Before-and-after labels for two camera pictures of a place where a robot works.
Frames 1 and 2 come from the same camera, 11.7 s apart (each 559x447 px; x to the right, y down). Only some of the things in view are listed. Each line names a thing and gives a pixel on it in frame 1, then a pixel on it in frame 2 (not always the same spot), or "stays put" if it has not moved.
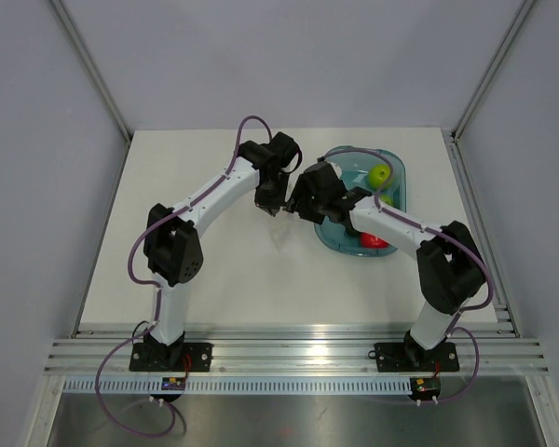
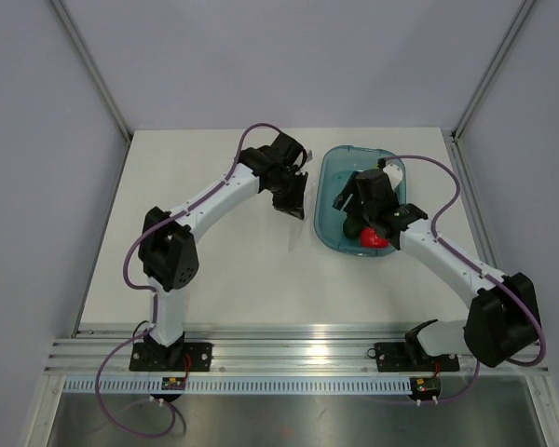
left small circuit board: (173, 384) stays put
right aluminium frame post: (495, 65) stays put
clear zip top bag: (284, 226) -> (303, 236)
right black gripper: (304, 188) -> (350, 187)
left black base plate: (158, 357) stays put
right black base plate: (415, 358) stays put
